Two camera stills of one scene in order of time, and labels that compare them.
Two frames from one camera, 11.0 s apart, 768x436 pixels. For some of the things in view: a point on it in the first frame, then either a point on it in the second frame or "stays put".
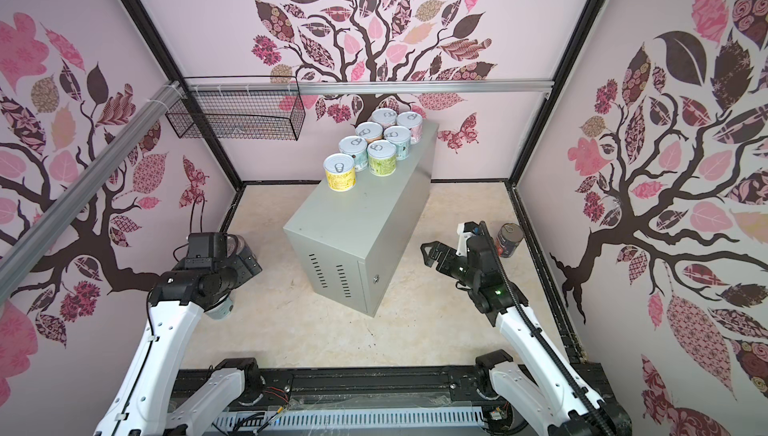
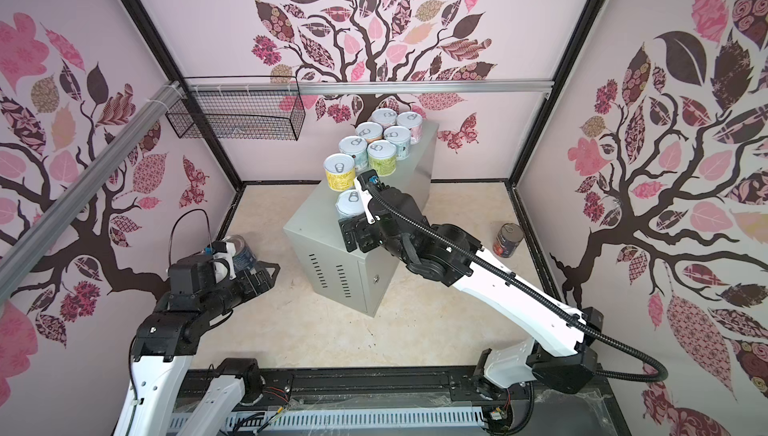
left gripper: (243, 273) -> (252, 289)
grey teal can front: (400, 136) stays put
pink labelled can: (386, 116) stays put
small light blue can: (357, 147) stays put
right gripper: (449, 255) -> (362, 228)
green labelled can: (382, 157) stays put
